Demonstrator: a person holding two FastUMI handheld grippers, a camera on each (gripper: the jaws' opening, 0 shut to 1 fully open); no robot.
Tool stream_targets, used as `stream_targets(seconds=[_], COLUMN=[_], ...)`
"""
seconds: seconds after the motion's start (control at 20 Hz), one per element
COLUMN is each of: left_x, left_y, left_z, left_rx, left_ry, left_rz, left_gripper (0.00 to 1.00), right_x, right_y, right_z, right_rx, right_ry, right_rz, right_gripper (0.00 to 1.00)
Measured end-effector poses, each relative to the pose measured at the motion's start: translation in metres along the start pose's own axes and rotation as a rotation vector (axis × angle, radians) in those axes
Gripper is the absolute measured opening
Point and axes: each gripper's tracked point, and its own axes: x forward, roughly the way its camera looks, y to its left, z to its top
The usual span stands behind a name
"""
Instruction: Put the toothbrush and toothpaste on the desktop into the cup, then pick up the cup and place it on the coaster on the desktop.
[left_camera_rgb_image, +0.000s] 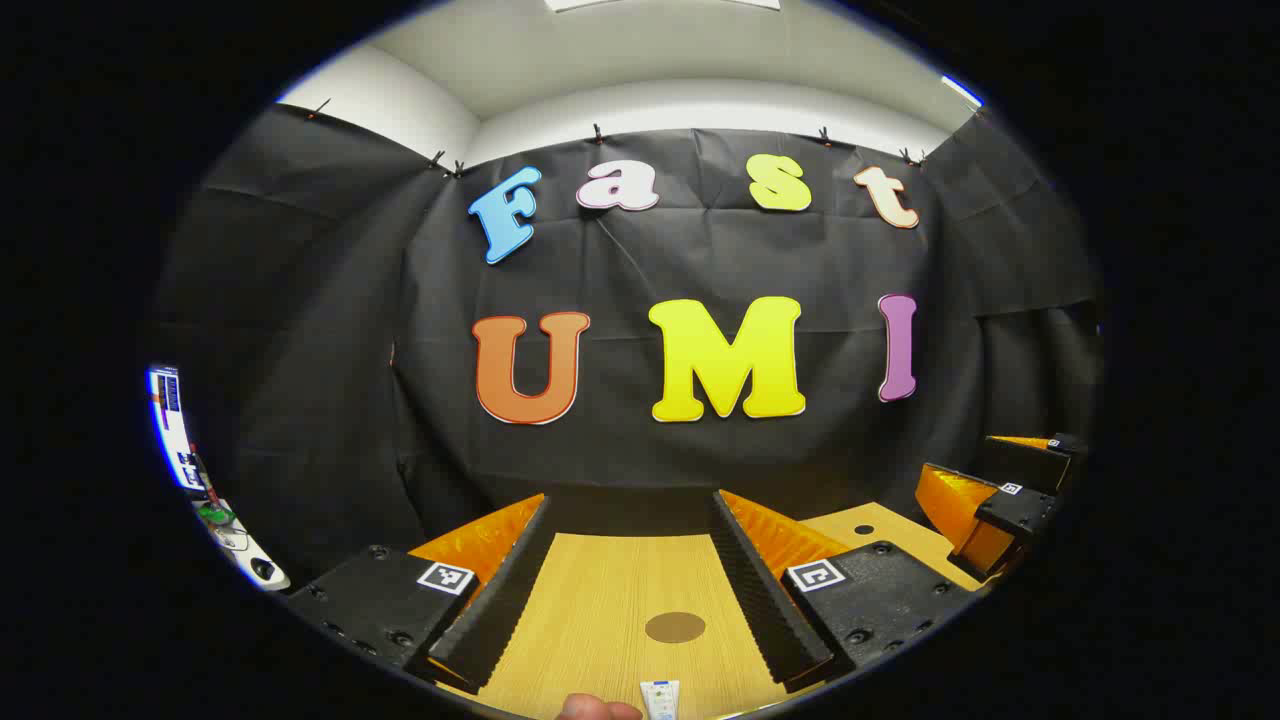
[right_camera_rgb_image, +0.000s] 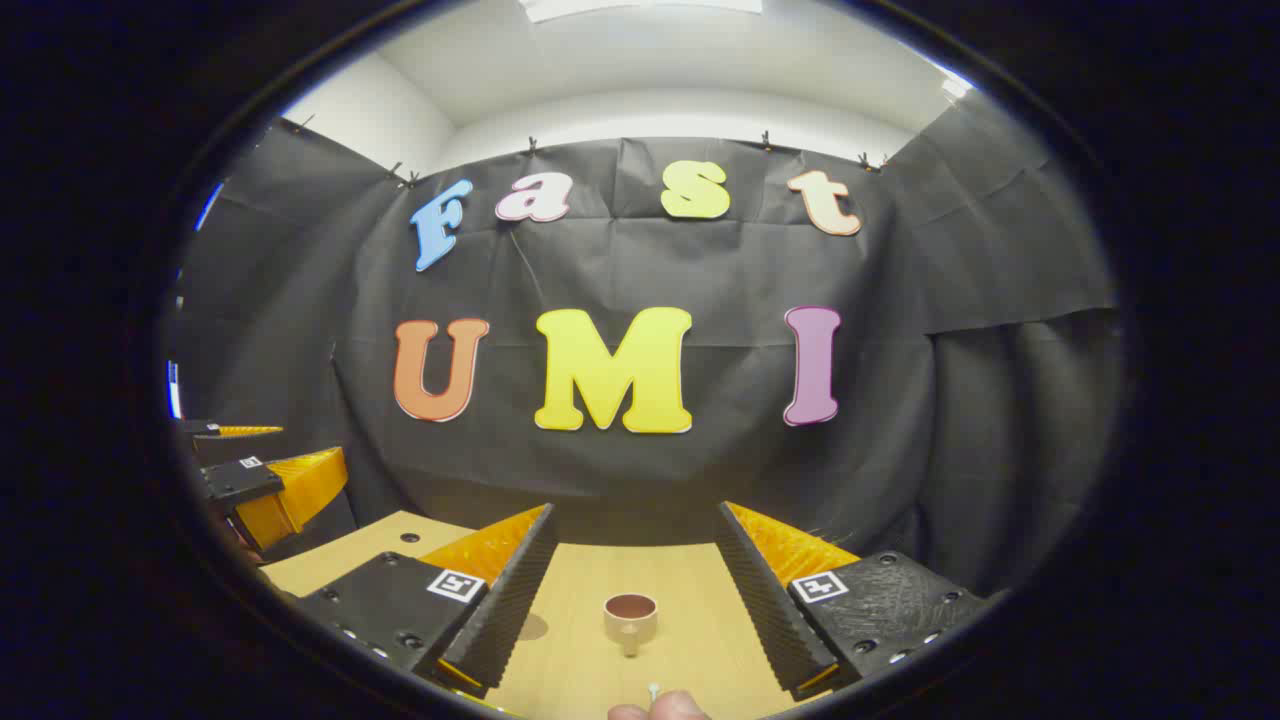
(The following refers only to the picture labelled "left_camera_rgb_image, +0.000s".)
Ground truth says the white side table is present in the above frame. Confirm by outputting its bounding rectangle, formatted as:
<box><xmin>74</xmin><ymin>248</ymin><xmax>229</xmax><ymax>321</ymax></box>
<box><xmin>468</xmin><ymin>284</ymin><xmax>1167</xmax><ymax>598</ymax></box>
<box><xmin>195</xmin><ymin>490</ymin><xmax>293</xmax><ymax>593</ymax></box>

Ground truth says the black backdrop cloth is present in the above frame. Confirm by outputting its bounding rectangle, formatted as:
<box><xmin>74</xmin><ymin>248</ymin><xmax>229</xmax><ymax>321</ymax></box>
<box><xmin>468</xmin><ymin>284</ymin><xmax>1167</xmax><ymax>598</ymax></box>
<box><xmin>150</xmin><ymin>100</ymin><xmax>1106</xmax><ymax>591</ymax></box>

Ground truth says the wooden desktop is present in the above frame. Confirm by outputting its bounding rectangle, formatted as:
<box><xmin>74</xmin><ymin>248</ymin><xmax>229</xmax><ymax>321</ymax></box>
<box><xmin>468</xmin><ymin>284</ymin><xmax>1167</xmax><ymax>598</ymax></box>
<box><xmin>440</xmin><ymin>500</ymin><xmax>986</xmax><ymax>720</ymax></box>

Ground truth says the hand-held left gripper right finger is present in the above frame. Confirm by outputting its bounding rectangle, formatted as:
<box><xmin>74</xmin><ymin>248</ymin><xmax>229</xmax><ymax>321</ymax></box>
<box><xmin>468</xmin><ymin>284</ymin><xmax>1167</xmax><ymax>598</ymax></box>
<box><xmin>710</xmin><ymin>488</ymin><xmax>976</xmax><ymax>691</ymax></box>

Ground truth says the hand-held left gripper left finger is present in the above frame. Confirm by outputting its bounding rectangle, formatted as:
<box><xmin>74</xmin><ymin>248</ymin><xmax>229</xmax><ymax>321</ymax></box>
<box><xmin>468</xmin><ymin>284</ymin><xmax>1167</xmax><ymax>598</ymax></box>
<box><xmin>285</xmin><ymin>493</ymin><xmax>554</xmax><ymax>696</ymax></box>

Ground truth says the computer monitor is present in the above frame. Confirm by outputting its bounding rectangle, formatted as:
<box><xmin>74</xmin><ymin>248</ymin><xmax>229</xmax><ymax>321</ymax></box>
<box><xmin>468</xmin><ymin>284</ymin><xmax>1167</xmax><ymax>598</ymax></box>
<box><xmin>148</xmin><ymin>365</ymin><xmax>206</xmax><ymax>493</ymax></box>

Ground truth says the round brown coaster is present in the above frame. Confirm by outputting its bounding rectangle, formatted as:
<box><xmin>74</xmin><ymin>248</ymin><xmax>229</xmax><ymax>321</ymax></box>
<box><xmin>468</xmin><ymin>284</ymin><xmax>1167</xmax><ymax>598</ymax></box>
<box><xmin>645</xmin><ymin>611</ymin><xmax>707</xmax><ymax>644</ymax></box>

